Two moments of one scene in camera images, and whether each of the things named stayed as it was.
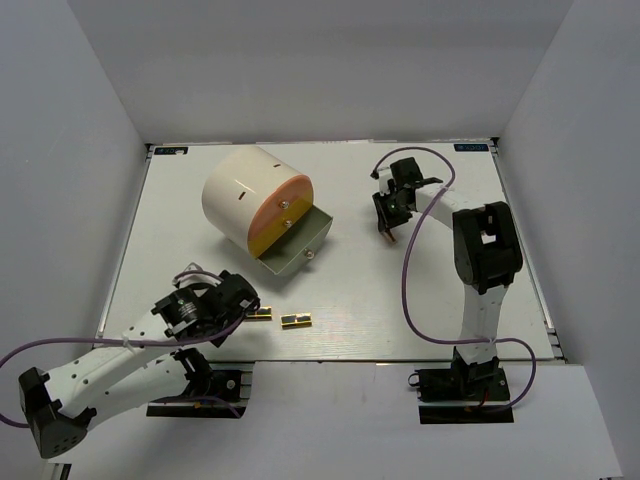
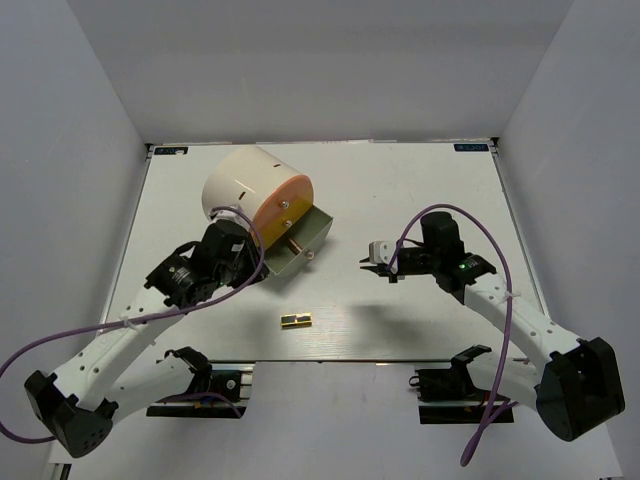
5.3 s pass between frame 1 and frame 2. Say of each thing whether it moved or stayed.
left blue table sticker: stayed
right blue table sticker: stayed
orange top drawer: stayed
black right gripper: moved
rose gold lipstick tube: moved
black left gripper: moved
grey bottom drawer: stayed
